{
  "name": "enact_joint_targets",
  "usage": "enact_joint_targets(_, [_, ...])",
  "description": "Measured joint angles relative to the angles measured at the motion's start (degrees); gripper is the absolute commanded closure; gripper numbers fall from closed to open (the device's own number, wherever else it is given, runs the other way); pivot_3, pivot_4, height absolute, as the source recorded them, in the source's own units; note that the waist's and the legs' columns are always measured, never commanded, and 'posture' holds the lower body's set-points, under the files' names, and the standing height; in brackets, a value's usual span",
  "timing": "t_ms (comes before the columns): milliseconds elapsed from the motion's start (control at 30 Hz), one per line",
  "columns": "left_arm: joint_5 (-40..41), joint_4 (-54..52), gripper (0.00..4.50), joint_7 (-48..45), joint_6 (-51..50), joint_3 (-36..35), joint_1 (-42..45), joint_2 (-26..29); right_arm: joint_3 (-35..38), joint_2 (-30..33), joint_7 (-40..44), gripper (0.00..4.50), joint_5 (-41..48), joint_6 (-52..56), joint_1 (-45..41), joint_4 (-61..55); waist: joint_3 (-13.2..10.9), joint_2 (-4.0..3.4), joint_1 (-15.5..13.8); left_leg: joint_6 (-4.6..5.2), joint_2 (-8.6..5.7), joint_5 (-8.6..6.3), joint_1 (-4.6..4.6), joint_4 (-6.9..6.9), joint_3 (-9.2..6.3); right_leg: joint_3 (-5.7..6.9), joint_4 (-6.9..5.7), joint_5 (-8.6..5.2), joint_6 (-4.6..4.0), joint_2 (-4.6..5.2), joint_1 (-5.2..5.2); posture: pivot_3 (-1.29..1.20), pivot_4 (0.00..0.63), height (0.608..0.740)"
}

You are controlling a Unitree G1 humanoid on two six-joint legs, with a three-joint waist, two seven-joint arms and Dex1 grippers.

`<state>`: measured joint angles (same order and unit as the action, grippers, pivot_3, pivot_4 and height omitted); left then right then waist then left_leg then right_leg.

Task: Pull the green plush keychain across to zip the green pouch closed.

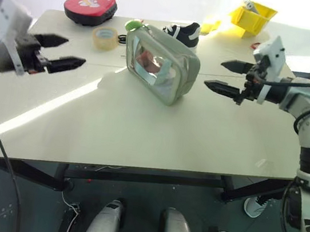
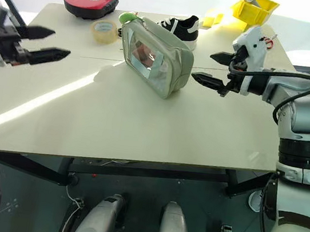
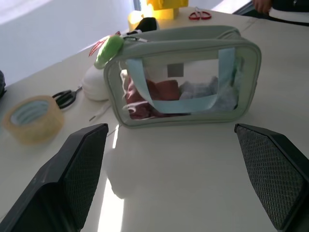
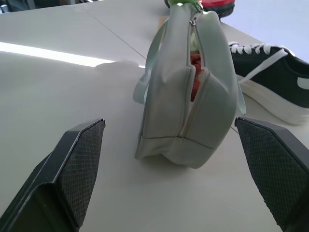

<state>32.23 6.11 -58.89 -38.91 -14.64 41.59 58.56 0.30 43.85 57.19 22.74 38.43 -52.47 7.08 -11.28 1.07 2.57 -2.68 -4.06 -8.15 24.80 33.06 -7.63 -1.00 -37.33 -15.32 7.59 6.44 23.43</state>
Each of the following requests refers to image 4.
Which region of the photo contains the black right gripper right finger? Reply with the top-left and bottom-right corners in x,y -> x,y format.
234,116 -> 309,232

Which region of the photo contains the red cloth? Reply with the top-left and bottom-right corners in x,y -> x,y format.
189,54 -> 203,102

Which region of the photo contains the pale green zippered bag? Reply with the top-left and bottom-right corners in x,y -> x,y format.
133,1 -> 247,169

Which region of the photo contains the red and black round object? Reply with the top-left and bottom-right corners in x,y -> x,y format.
164,0 -> 236,19

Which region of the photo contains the black and white sneaker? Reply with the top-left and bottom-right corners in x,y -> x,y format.
227,41 -> 309,126

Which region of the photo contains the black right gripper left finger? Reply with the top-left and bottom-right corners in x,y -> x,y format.
0,118 -> 106,232

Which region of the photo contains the green plush charm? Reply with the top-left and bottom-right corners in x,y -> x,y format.
169,0 -> 205,12

